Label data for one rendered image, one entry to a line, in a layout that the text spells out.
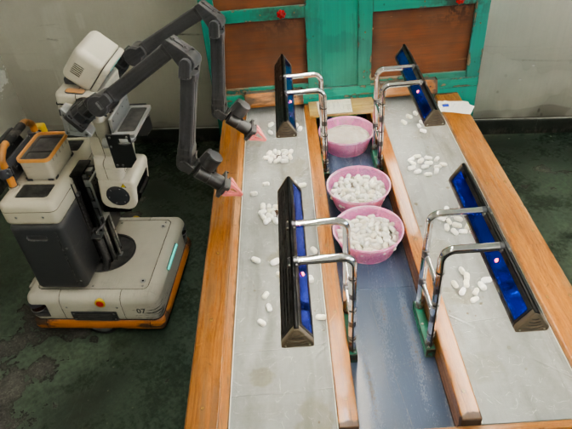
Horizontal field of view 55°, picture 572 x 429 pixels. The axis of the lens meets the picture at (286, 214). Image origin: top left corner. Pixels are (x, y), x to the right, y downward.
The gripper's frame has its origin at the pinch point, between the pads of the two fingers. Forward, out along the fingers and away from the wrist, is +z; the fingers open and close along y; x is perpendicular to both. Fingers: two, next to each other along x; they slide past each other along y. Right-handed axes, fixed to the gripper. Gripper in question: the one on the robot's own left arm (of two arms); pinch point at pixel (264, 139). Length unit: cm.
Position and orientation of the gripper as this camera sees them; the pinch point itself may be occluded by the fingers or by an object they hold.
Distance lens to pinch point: 252.9
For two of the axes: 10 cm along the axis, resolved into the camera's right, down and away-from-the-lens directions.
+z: 8.0, 4.5, 4.0
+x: -6.0, 6.3, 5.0
